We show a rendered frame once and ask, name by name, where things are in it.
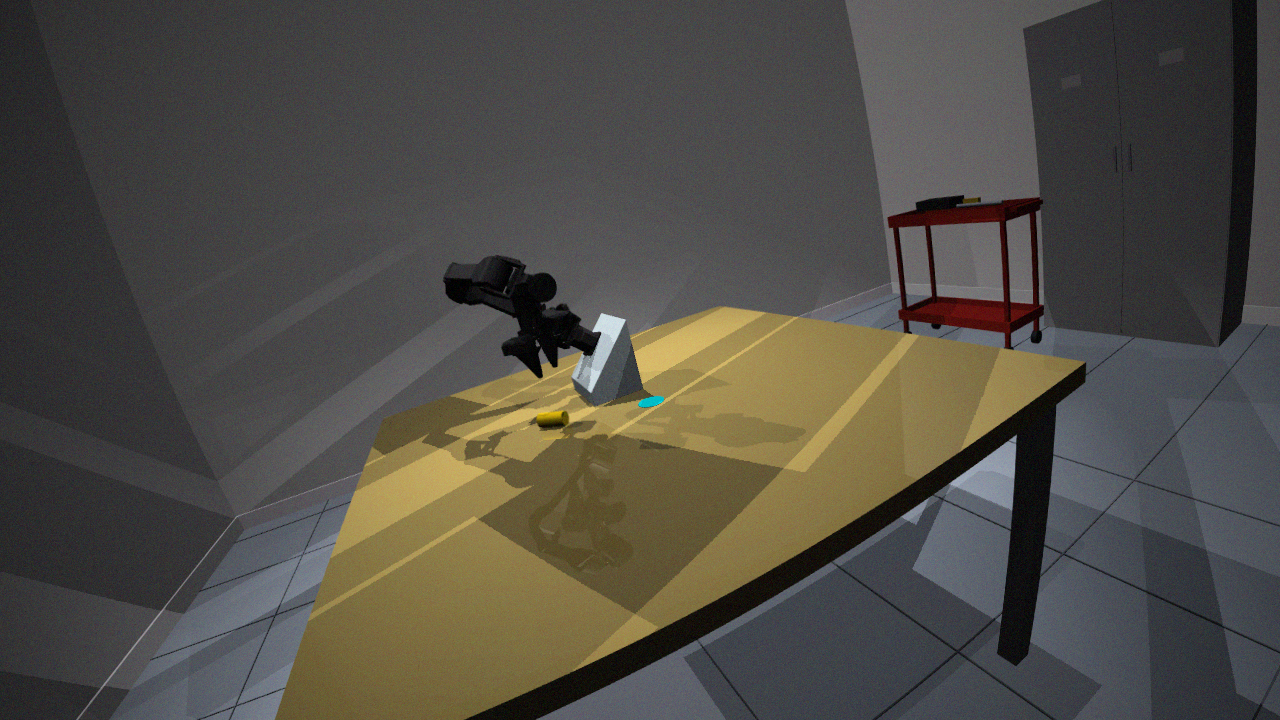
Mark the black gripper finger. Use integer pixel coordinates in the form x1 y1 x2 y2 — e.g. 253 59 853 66
512 346 543 379
538 332 563 368

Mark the yellow cylinder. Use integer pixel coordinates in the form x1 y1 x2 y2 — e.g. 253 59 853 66
536 411 570 428

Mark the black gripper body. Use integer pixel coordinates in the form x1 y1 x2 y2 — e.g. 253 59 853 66
500 304 558 356

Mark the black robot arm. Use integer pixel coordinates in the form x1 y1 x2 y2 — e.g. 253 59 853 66
443 255 602 355

